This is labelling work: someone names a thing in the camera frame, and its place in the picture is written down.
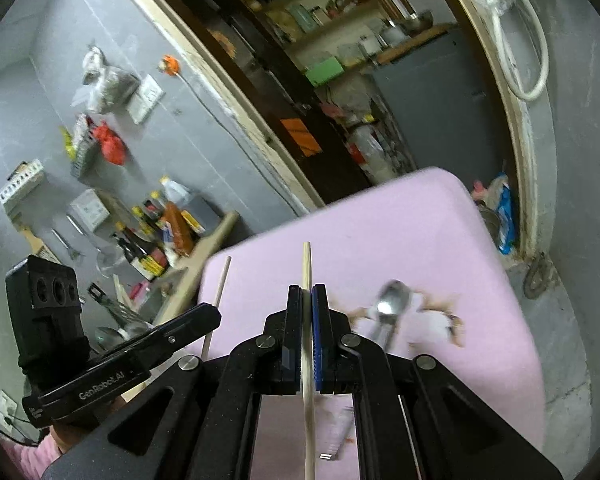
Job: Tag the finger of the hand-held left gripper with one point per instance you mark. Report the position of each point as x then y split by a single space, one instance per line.
190 322

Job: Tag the cooking oil jug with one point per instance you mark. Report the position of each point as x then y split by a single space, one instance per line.
180 195

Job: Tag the wooden door frame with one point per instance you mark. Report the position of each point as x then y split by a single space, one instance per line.
220 85

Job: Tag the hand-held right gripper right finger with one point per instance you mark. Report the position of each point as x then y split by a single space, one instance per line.
320 330

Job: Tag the steel pot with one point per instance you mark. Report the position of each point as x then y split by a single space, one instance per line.
392 33

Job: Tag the metal strainer ladle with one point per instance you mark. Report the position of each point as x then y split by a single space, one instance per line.
105 260

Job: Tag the steel bowl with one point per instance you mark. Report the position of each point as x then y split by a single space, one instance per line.
417 21

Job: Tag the large metal spoon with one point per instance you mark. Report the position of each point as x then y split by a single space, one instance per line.
392 302

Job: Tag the wooden chopstick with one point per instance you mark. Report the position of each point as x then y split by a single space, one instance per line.
307 435
220 285

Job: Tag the dark sauce bottle with pump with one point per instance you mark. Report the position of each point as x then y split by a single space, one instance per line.
140 260

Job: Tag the metal peeler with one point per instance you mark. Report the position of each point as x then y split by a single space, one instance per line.
67 245

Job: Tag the red plastic bag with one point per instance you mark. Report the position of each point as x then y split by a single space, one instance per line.
110 142

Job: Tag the dark door panel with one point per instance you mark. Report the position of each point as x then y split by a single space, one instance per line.
260 60

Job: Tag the storage shelf unit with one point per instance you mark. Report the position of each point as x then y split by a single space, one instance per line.
320 10

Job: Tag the yellow seasoning packet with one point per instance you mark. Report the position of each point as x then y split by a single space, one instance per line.
67 142

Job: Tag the white wall basket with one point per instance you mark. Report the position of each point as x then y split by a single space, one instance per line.
20 177

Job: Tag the red-label sauce bottle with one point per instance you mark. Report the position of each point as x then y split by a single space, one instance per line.
152 210

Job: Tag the tall soy sauce bottle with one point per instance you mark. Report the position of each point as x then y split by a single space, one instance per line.
150 250

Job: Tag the small metal spoon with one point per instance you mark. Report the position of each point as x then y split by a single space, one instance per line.
107 337

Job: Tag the orange sticker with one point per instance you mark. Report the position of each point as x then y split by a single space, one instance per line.
301 136

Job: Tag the wall socket with plug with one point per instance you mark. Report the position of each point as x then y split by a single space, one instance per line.
5 407

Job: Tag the green box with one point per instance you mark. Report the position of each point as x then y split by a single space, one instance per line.
324 71

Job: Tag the grey cabinet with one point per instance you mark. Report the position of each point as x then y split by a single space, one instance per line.
430 100

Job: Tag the person's left forearm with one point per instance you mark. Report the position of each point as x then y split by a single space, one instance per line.
27 457

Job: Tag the clear bag of dried goods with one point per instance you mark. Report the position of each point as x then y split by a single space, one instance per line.
107 85

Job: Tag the wooden cutting board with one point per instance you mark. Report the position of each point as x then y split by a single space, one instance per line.
410 45

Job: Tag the blue packet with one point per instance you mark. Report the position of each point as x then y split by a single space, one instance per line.
506 215

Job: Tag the pink tablecloth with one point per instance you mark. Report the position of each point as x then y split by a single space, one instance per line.
380 240

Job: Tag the white wall switch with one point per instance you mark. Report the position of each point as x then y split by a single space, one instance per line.
139 109

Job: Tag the plastic bottle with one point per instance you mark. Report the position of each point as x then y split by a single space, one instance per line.
370 152

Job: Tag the white perforated wall box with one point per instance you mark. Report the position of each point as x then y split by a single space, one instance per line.
87 209

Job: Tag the orange spice packet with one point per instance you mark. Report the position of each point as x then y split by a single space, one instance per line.
177 230

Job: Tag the person's left hand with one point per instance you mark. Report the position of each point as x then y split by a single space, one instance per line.
67 435

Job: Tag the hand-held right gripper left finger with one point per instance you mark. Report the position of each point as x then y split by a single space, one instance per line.
294 330

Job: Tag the white wall socket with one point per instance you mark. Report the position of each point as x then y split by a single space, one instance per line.
152 89

